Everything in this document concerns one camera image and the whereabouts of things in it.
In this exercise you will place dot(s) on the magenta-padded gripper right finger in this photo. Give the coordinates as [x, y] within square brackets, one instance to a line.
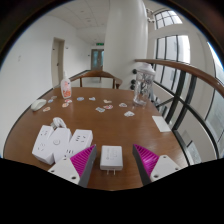
[166, 165]

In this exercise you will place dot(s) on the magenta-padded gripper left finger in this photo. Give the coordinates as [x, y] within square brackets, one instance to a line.
[63, 168]

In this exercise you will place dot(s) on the white charger block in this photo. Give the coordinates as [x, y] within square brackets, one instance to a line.
[111, 156]

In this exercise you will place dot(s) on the white power strip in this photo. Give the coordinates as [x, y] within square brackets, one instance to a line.
[56, 143]

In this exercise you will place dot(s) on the white paper card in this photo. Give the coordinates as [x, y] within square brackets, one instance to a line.
[161, 123]

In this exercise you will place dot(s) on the small pink sticker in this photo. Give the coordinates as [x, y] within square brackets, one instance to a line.
[46, 109]

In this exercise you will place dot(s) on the small colourful sticker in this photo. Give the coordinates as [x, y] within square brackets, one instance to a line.
[50, 100]
[92, 98]
[65, 105]
[80, 98]
[123, 105]
[108, 107]
[68, 101]
[129, 113]
[107, 101]
[53, 97]
[100, 109]

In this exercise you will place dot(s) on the white computer mouse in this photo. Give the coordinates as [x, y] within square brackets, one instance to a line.
[38, 104]

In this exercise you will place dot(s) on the large side window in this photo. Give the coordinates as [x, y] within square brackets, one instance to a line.
[216, 110]

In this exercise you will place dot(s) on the white pump bottle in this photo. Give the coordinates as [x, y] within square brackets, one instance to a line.
[66, 89]

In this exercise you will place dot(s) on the clear plastic water bottle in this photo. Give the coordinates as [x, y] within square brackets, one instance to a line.
[144, 85]

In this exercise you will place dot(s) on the wooden handrail black railing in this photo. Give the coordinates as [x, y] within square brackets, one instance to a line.
[186, 68]

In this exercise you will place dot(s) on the wooden chair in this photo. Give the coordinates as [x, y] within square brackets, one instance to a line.
[96, 73]

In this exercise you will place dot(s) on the beige door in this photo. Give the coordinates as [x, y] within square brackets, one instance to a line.
[57, 63]

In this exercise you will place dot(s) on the tall arched window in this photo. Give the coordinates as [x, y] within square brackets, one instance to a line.
[173, 60]

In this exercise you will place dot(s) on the grey double door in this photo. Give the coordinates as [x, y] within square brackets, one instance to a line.
[97, 59]

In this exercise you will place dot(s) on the green exit sign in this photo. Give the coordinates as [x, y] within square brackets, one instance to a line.
[100, 43]

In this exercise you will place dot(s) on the small gridded window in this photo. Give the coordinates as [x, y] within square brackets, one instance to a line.
[168, 19]

